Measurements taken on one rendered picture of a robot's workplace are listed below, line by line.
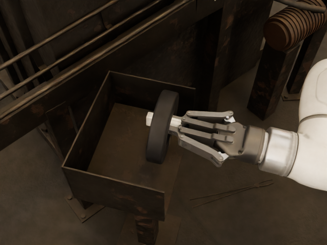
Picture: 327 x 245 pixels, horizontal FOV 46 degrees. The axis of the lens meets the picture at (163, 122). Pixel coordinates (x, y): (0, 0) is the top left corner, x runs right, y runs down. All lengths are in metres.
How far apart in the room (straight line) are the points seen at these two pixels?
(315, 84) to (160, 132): 0.34
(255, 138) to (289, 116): 1.04
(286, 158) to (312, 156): 0.05
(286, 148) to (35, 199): 1.07
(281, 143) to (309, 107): 0.12
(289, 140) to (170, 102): 0.24
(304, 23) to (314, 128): 0.68
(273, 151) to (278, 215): 0.80
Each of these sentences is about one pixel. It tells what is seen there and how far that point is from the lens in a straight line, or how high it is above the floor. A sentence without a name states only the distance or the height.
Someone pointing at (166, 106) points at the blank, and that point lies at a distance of 0.73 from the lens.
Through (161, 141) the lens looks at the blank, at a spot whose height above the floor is 0.75.
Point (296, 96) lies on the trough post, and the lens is 1.87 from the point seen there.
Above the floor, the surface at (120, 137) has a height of 0.60.
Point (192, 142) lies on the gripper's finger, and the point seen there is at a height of 0.73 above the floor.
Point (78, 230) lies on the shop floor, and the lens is 1.48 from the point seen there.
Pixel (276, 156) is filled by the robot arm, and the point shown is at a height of 0.74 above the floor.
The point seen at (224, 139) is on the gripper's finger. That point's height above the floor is 0.73.
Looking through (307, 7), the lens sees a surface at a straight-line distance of 1.40.
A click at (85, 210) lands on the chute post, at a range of 1.49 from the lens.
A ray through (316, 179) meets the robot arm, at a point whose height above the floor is 0.72.
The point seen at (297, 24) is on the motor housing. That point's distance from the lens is 1.39.
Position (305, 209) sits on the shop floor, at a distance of 1.57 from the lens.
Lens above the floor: 1.35
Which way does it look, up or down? 54 degrees down
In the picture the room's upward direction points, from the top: straight up
